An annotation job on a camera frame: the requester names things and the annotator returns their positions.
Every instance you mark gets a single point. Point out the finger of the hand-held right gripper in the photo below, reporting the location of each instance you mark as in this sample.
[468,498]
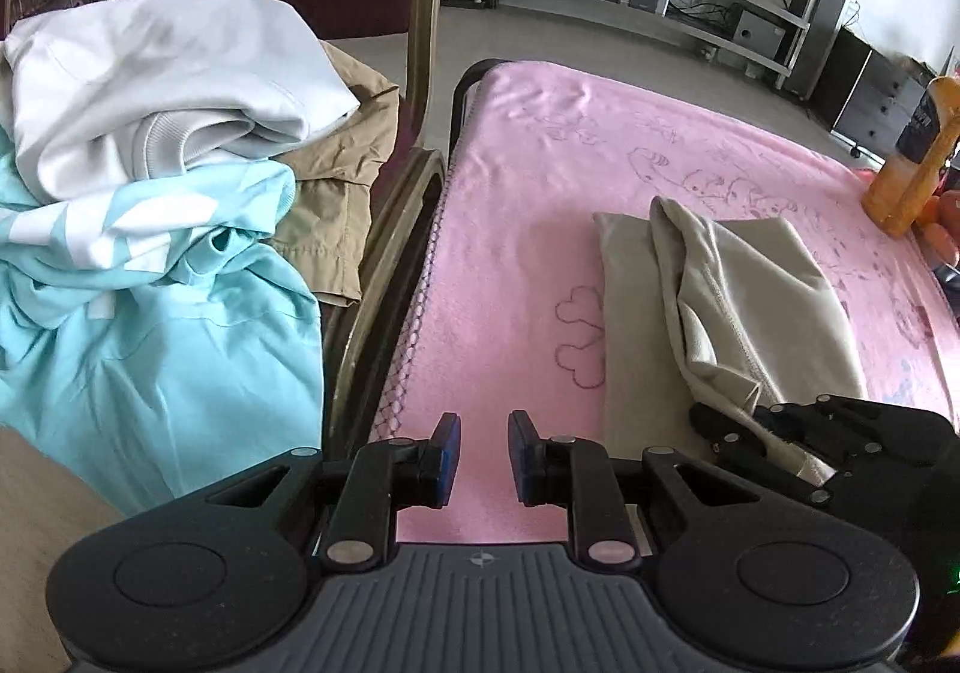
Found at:
[847,422]
[739,444]

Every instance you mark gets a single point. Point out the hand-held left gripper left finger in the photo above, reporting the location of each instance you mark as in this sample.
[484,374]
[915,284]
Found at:
[448,461]

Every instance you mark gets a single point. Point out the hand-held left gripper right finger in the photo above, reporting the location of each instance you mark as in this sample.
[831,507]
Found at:
[520,463]

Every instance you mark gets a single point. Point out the cream zip jacket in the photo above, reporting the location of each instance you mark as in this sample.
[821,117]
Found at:
[750,283]

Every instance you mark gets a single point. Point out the orange plush toy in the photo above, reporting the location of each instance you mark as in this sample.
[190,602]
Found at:
[900,193]

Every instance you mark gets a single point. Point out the pink printed blanket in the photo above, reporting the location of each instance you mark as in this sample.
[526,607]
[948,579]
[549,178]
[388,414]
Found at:
[525,193]

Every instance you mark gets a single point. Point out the light blue garment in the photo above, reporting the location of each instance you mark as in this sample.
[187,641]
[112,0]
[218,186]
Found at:
[187,380]

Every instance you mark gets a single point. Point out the khaki garment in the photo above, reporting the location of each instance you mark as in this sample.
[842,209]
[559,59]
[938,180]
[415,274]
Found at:
[337,193]

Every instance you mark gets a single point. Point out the black drawer cabinet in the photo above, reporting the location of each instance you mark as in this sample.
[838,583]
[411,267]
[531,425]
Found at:
[870,96]

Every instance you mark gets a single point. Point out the tall silver speaker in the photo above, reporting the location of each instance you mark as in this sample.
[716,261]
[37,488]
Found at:
[817,21]

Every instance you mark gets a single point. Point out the white garment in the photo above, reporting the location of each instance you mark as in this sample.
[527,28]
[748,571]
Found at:
[150,66]

